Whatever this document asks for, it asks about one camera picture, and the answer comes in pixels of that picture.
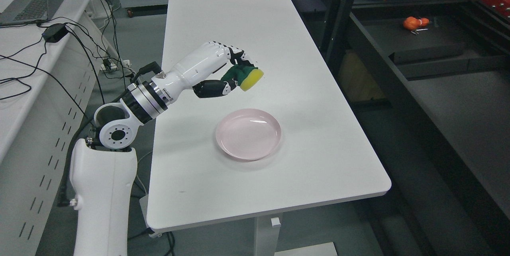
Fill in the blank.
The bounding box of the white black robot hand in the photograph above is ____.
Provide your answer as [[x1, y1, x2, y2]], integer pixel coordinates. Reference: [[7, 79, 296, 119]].
[[151, 41, 254, 105]]

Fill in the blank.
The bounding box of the green yellow sponge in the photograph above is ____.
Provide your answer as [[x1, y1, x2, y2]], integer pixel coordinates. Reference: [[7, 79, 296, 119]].
[[220, 65, 264, 92]]

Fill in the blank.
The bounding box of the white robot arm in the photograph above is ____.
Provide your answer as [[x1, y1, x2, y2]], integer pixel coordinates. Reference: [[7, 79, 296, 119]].
[[69, 80, 174, 256]]

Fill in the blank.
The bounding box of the orange object on shelf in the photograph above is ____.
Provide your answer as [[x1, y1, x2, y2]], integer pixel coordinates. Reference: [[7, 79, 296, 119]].
[[402, 16, 430, 31]]

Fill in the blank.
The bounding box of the pink round plate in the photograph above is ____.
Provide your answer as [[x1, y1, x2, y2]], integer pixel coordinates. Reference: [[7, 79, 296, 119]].
[[215, 108, 282, 161]]

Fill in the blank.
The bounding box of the white power strip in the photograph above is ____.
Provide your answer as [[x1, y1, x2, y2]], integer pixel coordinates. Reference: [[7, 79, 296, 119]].
[[100, 59, 132, 73]]

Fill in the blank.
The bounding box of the white folding table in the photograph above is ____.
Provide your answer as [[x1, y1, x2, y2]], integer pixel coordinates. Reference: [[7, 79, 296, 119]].
[[146, 0, 392, 231]]

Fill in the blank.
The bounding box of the black power adapter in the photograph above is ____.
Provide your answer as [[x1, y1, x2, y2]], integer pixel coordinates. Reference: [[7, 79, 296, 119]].
[[42, 23, 69, 43]]

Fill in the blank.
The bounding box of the white perforated side desk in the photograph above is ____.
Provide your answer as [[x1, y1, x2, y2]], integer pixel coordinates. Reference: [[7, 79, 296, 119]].
[[0, 0, 118, 256]]

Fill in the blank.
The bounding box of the grey laptop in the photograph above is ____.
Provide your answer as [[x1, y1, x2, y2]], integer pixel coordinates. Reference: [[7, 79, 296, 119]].
[[1, 0, 64, 26]]

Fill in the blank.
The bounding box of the black metal rack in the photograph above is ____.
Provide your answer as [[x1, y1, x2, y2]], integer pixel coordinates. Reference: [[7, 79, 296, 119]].
[[319, 0, 510, 256]]

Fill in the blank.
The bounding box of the black looped cable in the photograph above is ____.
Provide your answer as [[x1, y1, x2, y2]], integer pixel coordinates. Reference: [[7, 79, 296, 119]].
[[0, 41, 48, 101]]

